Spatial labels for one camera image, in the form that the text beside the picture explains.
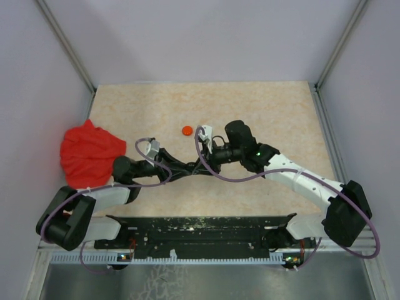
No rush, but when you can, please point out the black round charging case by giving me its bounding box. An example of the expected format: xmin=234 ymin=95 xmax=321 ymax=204
xmin=186 ymin=162 xmax=197 ymax=174

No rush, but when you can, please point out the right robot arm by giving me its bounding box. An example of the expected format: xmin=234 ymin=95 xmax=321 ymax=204
xmin=194 ymin=120 xmax=372 ymax=248

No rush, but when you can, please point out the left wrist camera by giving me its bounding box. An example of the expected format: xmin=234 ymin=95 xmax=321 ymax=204
xmin=144 ymin=137 xmax=160 ymax=160

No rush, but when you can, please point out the white slotted cable duct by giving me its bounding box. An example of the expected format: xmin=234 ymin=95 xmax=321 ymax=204
xmin=49 ymin=250 xmax=304 ymax=266

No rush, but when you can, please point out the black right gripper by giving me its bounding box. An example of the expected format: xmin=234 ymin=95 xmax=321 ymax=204
xmin=192 ymin=139 xmax=244 ymax=176

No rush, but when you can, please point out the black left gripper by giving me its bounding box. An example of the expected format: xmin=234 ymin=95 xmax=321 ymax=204
xmin=131 ymin=147 xmax=192 ymax=184

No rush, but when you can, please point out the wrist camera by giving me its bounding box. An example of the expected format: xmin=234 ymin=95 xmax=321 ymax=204
xmin=144 ymin=137 xmax=160 ymax=160
xmin=198 ymin=125 xmax=213 ymax=153

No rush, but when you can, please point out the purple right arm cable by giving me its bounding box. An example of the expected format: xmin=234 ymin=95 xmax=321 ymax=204
xmin=194 ymin=124 xmax=381 ymax=273

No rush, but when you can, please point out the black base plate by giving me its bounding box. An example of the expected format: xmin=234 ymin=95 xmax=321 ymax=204
xmin=94 ymin=214 xmax=316 ymax=268

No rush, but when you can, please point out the aluminium side rail right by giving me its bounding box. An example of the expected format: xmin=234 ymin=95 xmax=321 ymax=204
xmin=310 ymin=85 xmax=380 ymax=259

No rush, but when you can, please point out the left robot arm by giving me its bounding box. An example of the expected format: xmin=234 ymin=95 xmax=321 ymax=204
xmin=36 ymin=148 xmax=200 ymax=251

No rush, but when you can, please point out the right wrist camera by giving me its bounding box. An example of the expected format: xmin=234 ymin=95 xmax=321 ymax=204
xmin=198 ymin=125 xmax=213 ymax=153

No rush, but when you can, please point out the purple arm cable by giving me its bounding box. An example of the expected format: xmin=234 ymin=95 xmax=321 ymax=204
xmin=39 ymin=137 xmax=173 ymax=274
xmin=194 ymin=124 xmax=381 ymax=273

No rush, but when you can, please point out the aluminium corner post right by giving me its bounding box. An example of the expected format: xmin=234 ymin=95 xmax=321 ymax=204
xmin=314 ymin=0 xmax=370 ymax=92

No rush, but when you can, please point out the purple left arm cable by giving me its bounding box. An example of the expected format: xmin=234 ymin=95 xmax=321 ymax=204
xmin=39 ymin=137 xmax=173 ymax=274

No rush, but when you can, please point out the aluminium corner post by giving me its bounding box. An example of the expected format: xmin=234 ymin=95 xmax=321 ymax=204
xmin=34 ymin=0 xmax=97 ymax=95
xmin=314 ymin=0 xmax=370 ymax=92

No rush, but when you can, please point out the aluminium corner post left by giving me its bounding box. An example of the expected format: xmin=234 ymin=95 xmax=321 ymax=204
xmin=34 ymin=0 xmax=97 ymax=95

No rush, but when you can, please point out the red crumpled cloth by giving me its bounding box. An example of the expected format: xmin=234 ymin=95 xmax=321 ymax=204
xmin=59 ymin=119 xmax=127 ymax=189

